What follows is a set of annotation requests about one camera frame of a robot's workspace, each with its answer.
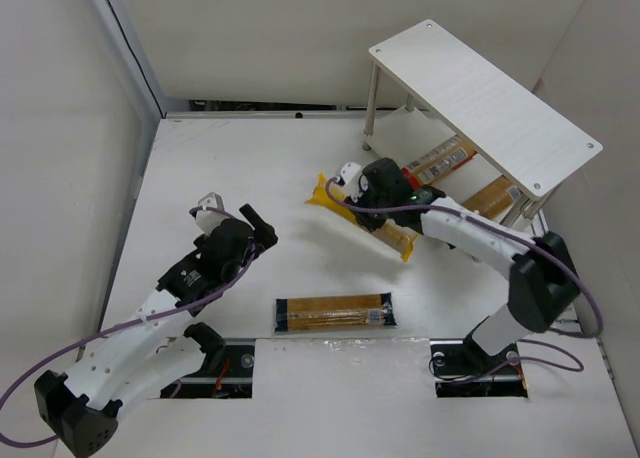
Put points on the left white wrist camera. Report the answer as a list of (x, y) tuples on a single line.
[(209, 212)]

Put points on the blue spaghetti bag front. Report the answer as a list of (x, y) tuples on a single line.
[(328, 313)]

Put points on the white two-tier shelf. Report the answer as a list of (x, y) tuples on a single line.
[(426, 86)]

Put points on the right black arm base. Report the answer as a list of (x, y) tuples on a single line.
[(462, 370)]

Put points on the dark blue spaghetti bag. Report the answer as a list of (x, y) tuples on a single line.
[(494, 199)]

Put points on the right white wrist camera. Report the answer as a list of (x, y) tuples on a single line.
[(347, 178)]

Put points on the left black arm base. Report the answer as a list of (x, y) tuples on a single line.
[(226, 371)]

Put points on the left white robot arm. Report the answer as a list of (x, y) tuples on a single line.
[(85, 404)]

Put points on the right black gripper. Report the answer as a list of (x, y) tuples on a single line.
[(368, 206)]

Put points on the yellow spaghetti bag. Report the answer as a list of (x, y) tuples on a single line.
[(393, 236)]

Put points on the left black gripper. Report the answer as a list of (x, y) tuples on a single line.
[(257, 226)]

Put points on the red spaghetti bag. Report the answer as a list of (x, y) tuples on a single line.
[(439, 162)]

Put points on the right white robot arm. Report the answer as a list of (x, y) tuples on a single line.
[(539, 270)]

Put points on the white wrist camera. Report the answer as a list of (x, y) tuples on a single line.
[(209, 212), (347, 178)]

